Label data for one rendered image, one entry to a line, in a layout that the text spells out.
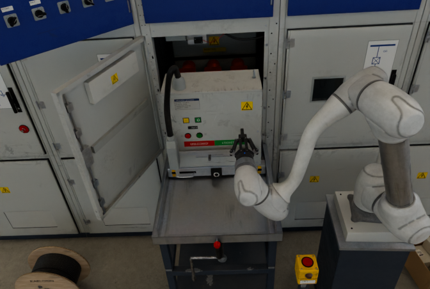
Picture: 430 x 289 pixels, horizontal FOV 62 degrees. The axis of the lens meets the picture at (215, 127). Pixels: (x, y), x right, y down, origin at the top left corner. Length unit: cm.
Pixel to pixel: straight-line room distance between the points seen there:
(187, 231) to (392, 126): 104
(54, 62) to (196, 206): 107
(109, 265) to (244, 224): 132
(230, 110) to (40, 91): 108
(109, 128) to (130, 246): 128
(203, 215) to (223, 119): 49
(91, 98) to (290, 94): 106
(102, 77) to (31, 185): 127
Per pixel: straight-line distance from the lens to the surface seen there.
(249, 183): 137
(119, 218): 279
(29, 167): 264
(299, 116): 214
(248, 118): 180
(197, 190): 196
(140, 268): 276
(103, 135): 180
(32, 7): 168
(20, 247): 323
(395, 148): 139
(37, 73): 218
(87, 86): 164
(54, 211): 289
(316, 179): 249
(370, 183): 178
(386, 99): 127
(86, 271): 269
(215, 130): 183
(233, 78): 182
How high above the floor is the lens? 224
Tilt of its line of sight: 35 degrees down
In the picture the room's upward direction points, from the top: 4 degrees counter-clockwise
